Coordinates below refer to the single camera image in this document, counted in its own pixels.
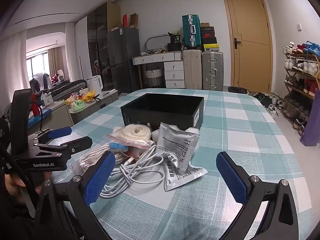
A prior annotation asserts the small blue plush keychain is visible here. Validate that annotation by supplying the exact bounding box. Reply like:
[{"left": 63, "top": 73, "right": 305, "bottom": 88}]
[{"left": 110, "top": 141, "right": 130, "bottom": 153}]

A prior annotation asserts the teal suitcase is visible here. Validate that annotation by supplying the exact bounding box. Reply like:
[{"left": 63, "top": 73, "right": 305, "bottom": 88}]
[{"left": 182, "top": 14, "right": 201, "bottom": 49}]

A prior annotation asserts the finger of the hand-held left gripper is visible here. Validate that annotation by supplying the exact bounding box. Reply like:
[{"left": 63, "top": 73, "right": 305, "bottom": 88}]
[
  {"left": 32, "top": 136, "right": 93, "bottom": 155},
  {"left": 27, "top": 127, "right": 72, "bottom": 141}
]

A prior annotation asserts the white kettle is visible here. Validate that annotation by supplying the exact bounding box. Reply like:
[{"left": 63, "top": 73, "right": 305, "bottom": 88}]
[{"left": 86, "top": 75, "right": 103, "bottom": 93}]

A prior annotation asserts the beige suitcase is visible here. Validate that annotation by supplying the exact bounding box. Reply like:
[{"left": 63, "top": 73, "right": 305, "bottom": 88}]
[{"left": 182, "top": 49, "right": 202, "bottom": 90}]

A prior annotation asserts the wicker basket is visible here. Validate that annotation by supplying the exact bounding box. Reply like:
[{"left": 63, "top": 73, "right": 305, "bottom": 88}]
[{"left": 144, "top": 67, "right": 163, "bottom": 87}]

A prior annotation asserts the grey refrigerator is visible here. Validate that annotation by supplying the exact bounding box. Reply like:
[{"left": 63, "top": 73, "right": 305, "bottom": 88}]
[{"left": 107, "top": 27, "right": 140, "bottom": 94}]

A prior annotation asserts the wooden shoe rack with shoes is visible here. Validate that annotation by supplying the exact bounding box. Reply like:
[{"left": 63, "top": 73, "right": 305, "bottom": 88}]
[{"left": 282, "top": 41, "right": 320, "bottom": 137}]

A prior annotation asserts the silver foil packet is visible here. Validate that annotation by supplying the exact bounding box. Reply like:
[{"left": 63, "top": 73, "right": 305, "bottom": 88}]
[
  {"left": 160, "top": 152, "right": 208, "bottom": 192},
  {"left": 157, "top": 122, "right": 200, "bottom": 175}
]

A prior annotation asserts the clear bag of pale cord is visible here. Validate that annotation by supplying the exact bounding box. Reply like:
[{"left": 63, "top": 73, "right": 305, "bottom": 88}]
[{"left": 75, "top": 144, "right": 125, "bottom": 173}]

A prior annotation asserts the black bag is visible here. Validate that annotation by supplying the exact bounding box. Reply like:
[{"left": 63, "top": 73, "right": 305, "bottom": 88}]
[{"left": 167, "top": 31, "right": 182, "bottom": 52}]

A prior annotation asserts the person's left hand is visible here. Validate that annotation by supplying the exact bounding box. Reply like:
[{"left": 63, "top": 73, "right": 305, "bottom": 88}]
[{"left": 4, "top": 172, "right": 52, "bottom": 195}]

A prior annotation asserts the yellow plastic bag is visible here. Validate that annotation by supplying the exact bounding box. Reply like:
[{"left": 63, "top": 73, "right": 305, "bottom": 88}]
[{"left": 82, "top": 90, "right": 97, "bottom": 101}]

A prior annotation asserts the group of shoes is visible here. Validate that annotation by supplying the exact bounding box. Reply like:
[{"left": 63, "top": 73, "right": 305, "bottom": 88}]
[{"left": 252, "top": 92, "right": 284, "bottom": 117}]

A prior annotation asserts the teal checked tablecloth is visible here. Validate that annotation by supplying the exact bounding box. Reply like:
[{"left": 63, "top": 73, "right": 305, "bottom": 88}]
[{"left": 50, "top": 89, "right": 313, "bottom": 240}]

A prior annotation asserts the grey low cabinet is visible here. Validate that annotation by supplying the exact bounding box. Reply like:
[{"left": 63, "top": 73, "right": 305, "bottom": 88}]
[{"left": 27, "top": 90, "right": 119, "bottom": 128}]

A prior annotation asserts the zip bag with white rope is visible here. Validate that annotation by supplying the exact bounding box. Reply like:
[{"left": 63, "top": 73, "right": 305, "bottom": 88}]
[{"left": 107, "top": 124, "right": 155, "bottom": 150}]

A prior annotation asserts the trash bin with black liner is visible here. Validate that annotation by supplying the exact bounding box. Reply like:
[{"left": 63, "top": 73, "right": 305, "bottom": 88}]
[{"left": 227, "top": 86, "right": 249, "bottom": 95}]

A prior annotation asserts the white dresser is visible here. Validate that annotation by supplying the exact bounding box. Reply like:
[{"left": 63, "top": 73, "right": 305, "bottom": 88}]
[{"left": 132, "top": 51, "right": 185, "bottom": 89}]

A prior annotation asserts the black cardboard box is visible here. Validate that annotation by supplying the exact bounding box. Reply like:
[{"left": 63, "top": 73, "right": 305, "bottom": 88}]
[{"left": 120, "top": 93, "right": 204, "bottom": 133}]

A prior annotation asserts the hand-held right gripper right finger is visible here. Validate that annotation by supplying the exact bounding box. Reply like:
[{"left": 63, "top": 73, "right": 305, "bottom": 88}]
[{"left": 216, "top": 151, "right": 299, "bottom": 240}]

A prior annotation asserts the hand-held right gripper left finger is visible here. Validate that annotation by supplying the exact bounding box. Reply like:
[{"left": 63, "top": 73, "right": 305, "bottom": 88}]
[{"left": 35, "top": 151, "right": 117, "bottom": 240}]

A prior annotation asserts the purple bag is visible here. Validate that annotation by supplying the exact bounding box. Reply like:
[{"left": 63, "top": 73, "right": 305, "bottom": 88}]
[{"left": 301, "top": 97, "right": 320, "bottom": 147}]

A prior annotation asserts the silver suitcase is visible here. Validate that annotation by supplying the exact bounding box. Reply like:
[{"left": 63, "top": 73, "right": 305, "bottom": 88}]
[{"left": 202, "top": 51, "right": 224, "bottom": 91}]

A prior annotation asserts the white cable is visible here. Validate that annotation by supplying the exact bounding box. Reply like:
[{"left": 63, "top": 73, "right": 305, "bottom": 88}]
[{"left": 100, "top": 145, "right": 165, "bottom": 198}]

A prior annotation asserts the oval metal frame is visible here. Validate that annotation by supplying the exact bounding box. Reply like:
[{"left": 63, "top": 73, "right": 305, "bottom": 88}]
[{"left": 144, "top": 35, "right": 173, "bottom": 53}]

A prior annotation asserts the wooden door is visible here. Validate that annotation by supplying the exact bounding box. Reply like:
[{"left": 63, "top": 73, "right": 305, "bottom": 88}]
[{"left": 222, "top": 0, "right": 273, "bottom": 93}]

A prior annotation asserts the dark glass cabinet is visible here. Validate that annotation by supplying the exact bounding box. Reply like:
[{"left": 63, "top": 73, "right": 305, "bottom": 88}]
[{"left": 87, "top": 2, "right": 120, "bottom": 90}]

